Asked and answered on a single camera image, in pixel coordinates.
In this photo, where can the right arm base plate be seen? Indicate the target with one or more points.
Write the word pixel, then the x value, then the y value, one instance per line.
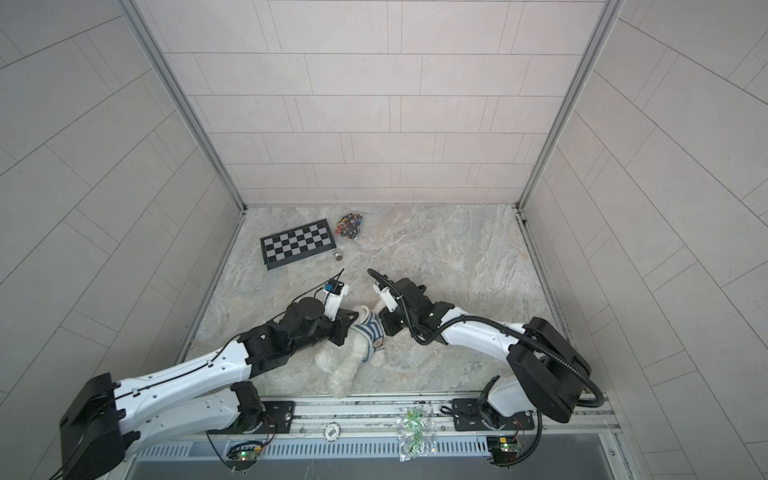
pixel 466 417

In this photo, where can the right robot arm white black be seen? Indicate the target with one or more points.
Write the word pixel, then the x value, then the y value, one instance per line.
pixel 549 375

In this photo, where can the clear bag green parts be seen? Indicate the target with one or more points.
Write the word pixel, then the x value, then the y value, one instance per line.
pixel 416 434

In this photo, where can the green circuit board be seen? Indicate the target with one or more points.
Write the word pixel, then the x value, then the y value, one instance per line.
pixel 243 456
pixel 503 451

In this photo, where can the bag of colourful small pieces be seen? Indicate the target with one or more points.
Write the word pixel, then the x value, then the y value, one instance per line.
pixel 349 225

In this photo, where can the blue white striped shirt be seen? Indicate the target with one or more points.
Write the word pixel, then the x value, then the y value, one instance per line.
pixel 368 331

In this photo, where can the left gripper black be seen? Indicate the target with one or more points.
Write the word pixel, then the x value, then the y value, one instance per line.
pixel 347 323

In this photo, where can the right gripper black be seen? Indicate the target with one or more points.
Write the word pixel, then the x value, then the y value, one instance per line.
pixel 393 321

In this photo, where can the aluminium front rail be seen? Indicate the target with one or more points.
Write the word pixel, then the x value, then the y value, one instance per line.
pixel 358 415

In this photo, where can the right green circuit board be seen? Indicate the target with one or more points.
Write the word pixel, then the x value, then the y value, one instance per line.
pixel 503 451

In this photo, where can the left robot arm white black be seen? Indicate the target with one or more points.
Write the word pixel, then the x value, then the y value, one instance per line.
pixel 110 420

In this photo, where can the black white chessboard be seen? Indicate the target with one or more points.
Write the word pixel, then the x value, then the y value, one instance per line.
pixel 297 243

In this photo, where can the left green circuit board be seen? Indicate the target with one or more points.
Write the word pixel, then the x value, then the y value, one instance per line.
pixel 243 456

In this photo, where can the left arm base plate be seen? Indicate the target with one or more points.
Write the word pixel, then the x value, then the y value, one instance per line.
pixel 276 419

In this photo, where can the white teddy bear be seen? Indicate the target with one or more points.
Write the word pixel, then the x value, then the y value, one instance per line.
pixel 340 364

